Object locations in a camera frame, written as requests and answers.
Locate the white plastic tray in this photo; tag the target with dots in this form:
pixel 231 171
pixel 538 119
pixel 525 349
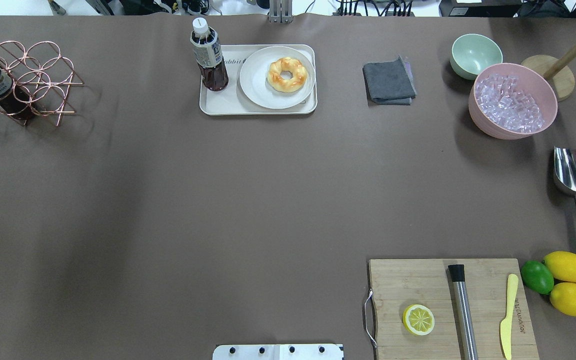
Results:
pixel 232 101

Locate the glazed twisted donut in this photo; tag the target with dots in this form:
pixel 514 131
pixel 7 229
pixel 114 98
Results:
pixel 287 74

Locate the tea bottle on tray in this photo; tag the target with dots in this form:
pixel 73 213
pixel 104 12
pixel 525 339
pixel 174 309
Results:
pixel 208 55

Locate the white round plate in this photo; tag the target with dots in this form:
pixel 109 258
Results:
pixel 255 85

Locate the grey folded cloth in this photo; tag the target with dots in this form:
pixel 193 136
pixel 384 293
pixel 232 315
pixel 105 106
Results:
pixel 390 83

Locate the bamboo cutting board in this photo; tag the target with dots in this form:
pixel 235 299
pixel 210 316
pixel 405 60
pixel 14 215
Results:
pixel 398 283

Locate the lemon half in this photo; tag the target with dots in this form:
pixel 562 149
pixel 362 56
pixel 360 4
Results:
pixel 418 319

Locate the mint green bowl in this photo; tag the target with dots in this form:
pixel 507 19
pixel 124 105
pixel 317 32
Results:
pixel 472 53

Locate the clear ice cubes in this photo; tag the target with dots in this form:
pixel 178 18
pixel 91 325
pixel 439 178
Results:
pixel 507 106

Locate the pink bowl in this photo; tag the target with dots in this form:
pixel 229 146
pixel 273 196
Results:
pixel 528 81

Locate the steel muddler black tip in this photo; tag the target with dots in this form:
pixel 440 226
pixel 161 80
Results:
pixel 465 319

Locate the yellow plastic knife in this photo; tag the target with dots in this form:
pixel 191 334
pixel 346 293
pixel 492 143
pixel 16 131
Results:
pixel 505 326

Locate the green lime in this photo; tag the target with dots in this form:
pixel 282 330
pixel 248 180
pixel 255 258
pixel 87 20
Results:
pixel 537 277

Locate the wooden stand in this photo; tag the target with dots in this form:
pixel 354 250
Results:
pixel 555 71

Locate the upper yellow lemon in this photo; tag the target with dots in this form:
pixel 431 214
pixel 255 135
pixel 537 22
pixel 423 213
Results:
pixel 562 265

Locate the yellow lemon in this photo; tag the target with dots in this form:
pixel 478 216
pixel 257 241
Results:
pixel 563 298
pixel 562 265

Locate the lower yellow lemon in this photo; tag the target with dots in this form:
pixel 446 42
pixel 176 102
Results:
pixel 563 298

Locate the metal bracket at table edge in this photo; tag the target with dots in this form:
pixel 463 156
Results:
pixel 280 11

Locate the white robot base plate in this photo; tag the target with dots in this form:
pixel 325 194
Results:
pixel 295 351

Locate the copper wire bottle rack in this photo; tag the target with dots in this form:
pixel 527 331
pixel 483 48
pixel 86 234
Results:
pixel 45 74

